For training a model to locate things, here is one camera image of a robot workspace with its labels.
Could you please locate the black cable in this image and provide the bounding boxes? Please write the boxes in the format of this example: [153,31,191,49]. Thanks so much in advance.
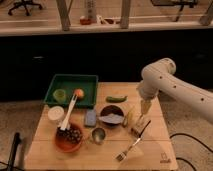
[169,132,213,171]

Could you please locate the wooden block brush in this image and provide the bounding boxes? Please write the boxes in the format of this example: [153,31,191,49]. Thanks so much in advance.
[131,115,151,137]

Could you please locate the metal fork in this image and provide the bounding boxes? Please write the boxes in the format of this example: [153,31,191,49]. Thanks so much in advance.
[116,120,151,162]

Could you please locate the small metal cup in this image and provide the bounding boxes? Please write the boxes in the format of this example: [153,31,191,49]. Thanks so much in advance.
[92,127,106,144]

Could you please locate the blue-grey sponge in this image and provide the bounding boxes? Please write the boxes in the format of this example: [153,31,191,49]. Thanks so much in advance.
[84,110,96,127]

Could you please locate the orange peach fruit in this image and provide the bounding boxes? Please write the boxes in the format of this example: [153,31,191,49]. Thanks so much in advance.
[74,88,84,99]

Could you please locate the yellow banana piece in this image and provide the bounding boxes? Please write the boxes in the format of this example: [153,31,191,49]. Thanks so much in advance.
[122,107,134,127]

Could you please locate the black stand left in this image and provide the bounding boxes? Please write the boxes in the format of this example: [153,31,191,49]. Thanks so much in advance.
[6,132,21,171]

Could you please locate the grey cloth piece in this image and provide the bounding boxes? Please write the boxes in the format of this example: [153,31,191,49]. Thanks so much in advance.
[99,114,124,124]

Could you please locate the black office chair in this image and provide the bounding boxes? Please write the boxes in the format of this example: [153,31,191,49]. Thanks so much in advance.
[8,0,43,16]

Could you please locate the orange bowl with beans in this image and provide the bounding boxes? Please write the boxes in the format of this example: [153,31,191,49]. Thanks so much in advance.
[54,123,83,153]

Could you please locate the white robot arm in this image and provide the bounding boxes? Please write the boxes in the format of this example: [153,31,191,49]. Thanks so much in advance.
[137,58,213,124]

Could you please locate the red bowl on shelf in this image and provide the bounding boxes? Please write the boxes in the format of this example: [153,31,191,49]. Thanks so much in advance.
[80,18,92,25]

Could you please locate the white round lid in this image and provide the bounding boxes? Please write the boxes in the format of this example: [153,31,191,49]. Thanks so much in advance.
[48,106,64,122]

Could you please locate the green plastic cup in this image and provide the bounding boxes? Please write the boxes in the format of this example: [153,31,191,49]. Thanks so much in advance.
[53,89,66,103]

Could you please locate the green plastic tray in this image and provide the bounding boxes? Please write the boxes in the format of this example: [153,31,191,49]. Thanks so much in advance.
[44,74,98,108]

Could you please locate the dark brown bowl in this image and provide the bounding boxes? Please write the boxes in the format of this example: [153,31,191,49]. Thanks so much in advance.
[99,105,124,126]

